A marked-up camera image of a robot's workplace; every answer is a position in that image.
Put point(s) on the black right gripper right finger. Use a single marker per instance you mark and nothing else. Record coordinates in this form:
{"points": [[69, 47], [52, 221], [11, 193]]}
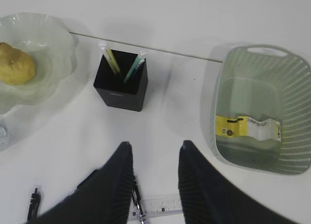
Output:
{"points": [[207, 197]]}

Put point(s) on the black pen middle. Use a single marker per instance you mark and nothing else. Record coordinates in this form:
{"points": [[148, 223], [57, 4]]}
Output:
{"points": [[34, 205]]}

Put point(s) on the black pen on ruler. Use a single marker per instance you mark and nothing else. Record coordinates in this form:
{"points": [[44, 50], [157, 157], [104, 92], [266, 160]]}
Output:
{"points": [[136, 201]]}

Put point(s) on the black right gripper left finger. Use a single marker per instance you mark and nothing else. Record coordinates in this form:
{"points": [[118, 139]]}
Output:
{"points": [[104, 197]]}

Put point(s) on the yellow waste paper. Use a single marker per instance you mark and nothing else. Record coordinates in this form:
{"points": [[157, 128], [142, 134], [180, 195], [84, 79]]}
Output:
{"points": [[245, 126]]}

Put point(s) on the black square pen holder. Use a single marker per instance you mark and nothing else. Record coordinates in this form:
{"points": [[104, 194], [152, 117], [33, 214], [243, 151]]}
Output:
{"points": [[115, 93]]}

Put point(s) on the yellow pear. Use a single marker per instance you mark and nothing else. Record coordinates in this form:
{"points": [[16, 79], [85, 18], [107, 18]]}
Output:
{"points": [[16, 66]]}

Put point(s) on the green utility knife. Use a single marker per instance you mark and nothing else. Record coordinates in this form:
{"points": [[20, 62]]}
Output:
{"points": [[139, 60]]}

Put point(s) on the clear plastic ruler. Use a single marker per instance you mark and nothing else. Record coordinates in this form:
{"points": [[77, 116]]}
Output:
{"points": [[163, 205]]}

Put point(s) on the pale green wavy plate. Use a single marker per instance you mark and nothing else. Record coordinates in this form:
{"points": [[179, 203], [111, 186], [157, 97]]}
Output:
{"points": [[52, 48]]}

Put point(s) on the green woven plastic basket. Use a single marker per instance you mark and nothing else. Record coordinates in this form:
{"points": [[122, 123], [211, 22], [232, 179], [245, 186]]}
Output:
{"points": [[262, 82]]}

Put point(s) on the yellow utility knife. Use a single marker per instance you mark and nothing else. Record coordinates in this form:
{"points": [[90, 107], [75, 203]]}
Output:
{"points": [[109, 56]]}

